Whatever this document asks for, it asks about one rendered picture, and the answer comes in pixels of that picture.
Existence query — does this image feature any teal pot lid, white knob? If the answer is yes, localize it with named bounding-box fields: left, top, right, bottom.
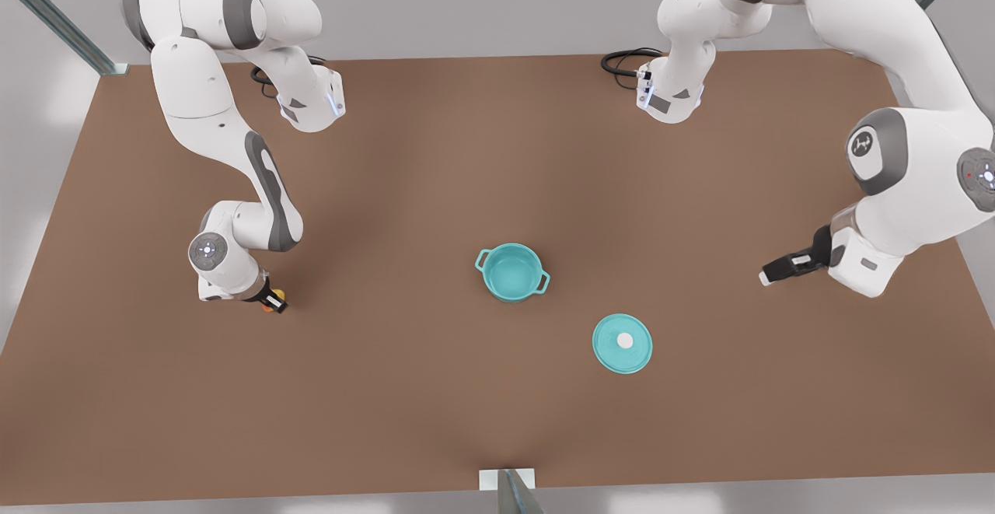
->
left=592, top=313, right=654, bottom=376

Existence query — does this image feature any black cable loop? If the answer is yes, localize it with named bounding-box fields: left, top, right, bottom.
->
left=600, top=47, right=666, bottom=92
left=250, top=54, right=328, bottom=100

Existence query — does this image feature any teal pot with two handles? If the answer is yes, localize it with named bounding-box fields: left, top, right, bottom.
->
left=475, top=243, right=551, bottom=302

